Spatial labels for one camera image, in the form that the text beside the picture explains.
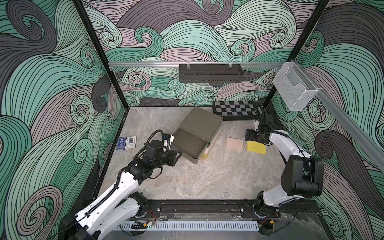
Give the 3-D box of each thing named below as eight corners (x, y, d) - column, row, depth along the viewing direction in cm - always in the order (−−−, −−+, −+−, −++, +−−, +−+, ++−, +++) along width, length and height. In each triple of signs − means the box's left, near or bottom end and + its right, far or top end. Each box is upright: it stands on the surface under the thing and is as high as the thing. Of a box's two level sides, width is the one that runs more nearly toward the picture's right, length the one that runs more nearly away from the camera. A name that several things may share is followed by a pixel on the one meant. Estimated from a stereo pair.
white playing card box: (126, 149, 98) (125, 147, 96) (128, 138, 103) (126, 136, 101) (135, 147, 98) (134, 146, 96) (136, 137, 104) (135, 135, 102)
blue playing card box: (117, 150, 97) (115, 148, 95) (119, 139, 103) (117, 137, 101) (125, 149, 98) (123, 147, 96) (126, 138, 104) (125, 136, 102)
